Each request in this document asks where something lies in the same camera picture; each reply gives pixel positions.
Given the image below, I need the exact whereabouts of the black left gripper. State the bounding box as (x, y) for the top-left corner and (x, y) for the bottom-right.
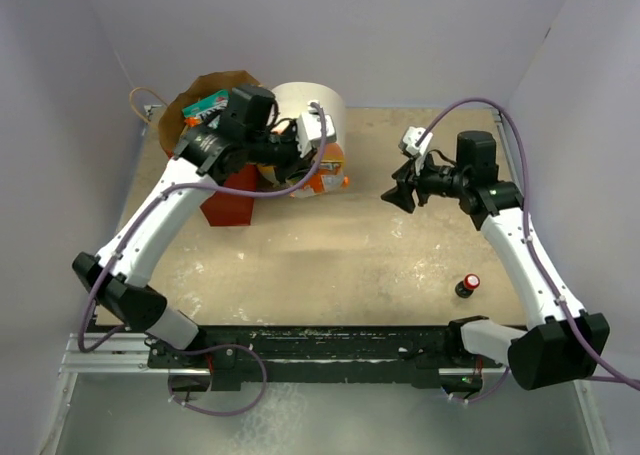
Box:
(244, 118), (318, 186)

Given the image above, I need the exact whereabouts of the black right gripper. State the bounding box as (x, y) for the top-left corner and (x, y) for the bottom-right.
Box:
(381, 149), (469, 213)

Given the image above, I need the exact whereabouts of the orange white snack bag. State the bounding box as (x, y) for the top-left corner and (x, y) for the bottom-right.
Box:
(290, 142), (349, 198)

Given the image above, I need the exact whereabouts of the teal candy pouch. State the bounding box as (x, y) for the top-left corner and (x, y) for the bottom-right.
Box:
(182, 90), (229, 128)

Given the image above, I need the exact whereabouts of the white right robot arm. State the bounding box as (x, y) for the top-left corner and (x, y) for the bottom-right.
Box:
(381, 127), (610, 390)

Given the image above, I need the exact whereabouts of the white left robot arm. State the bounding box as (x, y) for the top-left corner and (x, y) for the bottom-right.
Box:
(72, 84), (333, 367)

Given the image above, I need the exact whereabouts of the red brown paper bag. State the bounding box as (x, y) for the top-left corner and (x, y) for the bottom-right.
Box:
(143, 70), (275, 226)

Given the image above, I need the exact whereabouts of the white round drawer cabinet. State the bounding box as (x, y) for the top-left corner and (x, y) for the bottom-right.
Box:
(257, 81), (348, 186)

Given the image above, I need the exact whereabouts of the red emergency stop button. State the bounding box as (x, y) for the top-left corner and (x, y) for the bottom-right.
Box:
(454, 273), (481, 299)

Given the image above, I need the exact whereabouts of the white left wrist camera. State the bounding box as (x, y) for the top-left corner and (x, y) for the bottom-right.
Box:
(296, 100), (337, 157)

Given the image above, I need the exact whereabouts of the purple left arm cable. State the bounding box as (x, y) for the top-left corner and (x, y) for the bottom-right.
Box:
(78, 102), (329, 354)

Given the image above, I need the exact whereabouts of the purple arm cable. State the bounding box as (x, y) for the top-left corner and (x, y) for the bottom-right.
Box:
(78, 102), (329, 354)
(422, 97), (640, 392)

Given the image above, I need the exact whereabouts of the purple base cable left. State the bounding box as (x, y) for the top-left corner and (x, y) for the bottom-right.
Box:
(167, 343), (270, 417)

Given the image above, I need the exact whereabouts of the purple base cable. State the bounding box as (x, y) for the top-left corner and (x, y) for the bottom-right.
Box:
(167, 343), (270, 417)
(447, 364), (509, 406)

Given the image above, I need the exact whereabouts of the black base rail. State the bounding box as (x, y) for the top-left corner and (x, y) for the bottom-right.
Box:
(145, 325), (498, 391)

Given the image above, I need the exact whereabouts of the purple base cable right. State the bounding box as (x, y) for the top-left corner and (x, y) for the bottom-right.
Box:
(447, 364), (509, 406)

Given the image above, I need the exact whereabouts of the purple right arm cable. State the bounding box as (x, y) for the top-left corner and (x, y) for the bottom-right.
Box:
(422, 97), (640, 392)

